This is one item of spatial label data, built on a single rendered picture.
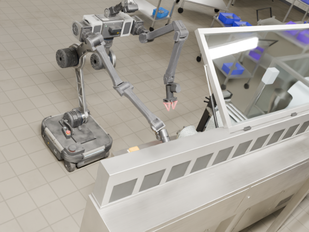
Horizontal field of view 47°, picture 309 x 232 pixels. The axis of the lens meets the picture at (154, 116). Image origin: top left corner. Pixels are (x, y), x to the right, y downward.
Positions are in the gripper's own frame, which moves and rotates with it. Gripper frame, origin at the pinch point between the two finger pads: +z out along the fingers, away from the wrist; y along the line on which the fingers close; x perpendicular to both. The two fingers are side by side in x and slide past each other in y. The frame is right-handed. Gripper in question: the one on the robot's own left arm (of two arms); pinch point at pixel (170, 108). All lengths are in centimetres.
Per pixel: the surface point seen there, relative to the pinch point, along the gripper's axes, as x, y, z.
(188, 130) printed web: -50, -36, -2
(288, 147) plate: -99, 1, 11
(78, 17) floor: 347, 143, -77
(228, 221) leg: -77, -33, 55
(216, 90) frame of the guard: -89, -55, -35
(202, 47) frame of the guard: -79, -53, -57
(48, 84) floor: 213, 4, -1
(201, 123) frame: -35.3, -4.9, 4.4
